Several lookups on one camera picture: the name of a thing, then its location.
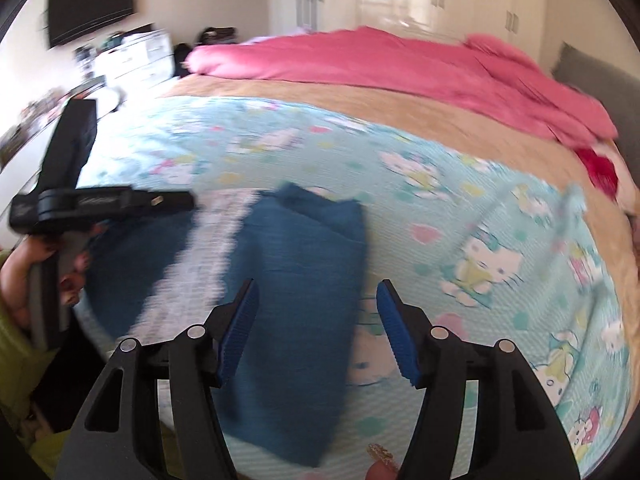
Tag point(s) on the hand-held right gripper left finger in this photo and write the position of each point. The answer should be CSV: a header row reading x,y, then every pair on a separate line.
x,y
239,332

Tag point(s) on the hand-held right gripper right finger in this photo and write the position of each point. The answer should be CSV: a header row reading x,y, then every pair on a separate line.
x,y
397,332

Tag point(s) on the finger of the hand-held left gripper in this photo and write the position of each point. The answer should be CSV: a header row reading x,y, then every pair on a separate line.
x,y
165,201

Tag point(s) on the blue denim pants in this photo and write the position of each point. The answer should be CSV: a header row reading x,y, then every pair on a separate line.
x,y
300,270

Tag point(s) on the person's left hand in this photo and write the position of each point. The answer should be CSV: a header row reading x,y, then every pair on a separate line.
x,y
20,275

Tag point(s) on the person's right hand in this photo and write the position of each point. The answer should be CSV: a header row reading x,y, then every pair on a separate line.
x,y
382,465

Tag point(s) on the white drawer cabinet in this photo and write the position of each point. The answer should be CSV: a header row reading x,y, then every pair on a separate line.
x,y
135,57

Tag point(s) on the black bag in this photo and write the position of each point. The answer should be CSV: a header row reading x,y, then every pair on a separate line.
x,y
182,60

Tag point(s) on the light blue cartoon printed blanket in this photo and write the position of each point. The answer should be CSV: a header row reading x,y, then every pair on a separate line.
x,y
450,200

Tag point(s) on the person's yellow-green garment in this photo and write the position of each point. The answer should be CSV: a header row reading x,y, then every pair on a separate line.
x,y
20,370

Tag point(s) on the pink duvet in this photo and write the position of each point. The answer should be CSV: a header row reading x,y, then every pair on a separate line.
x,y
375,60

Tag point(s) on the red cloth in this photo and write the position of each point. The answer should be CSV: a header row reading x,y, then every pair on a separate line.
x,y
597,170

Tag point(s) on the grey upholstered headboard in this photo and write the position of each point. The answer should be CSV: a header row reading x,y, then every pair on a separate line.
x,y
600,75

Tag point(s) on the black wall television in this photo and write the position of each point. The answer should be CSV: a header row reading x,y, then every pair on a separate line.
x,y
90,7

